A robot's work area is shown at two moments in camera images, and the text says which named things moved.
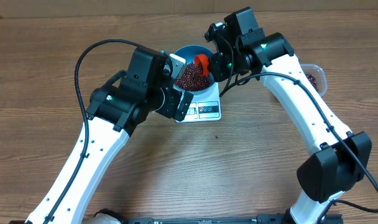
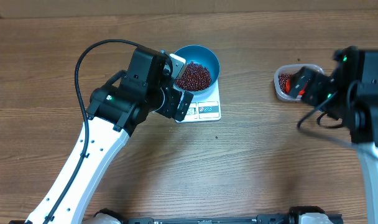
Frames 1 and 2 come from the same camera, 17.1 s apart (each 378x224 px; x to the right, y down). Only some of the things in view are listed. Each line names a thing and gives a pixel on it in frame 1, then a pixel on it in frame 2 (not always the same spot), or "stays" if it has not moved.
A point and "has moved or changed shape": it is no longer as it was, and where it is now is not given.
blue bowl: x=189 y=52 stays
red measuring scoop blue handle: x=204 y=60 has moved or changed shape
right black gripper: x=214 y=66 → x=296 y=83
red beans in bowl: x=191 y=81 stays
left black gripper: x=183 y=106 stays
